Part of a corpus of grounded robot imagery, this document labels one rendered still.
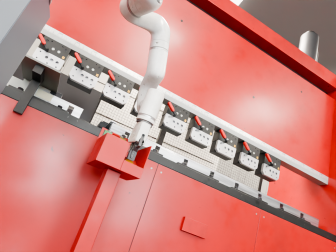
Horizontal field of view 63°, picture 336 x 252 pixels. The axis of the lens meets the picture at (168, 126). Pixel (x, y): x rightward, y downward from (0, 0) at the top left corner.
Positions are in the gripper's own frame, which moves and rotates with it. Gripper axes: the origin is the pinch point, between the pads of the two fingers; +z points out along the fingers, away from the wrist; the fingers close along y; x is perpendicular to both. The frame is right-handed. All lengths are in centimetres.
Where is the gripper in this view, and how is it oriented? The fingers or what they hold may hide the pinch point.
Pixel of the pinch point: (131, 155)
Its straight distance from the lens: 121.5
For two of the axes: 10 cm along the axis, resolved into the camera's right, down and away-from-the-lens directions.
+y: 4.5, -0.9, -8.9
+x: 8.3, 4.1, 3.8
